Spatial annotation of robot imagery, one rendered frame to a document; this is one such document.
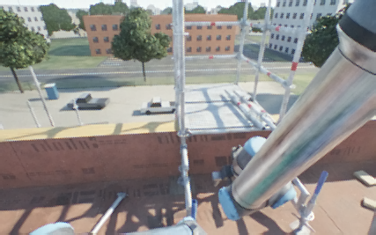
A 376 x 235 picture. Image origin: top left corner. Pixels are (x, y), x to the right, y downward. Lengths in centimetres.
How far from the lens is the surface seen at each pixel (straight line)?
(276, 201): 67
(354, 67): 28
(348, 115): 31
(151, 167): 254
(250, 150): 67
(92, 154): 253
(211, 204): 238
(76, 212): 261
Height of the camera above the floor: 189
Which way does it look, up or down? 29 degrees down
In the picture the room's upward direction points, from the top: straight up
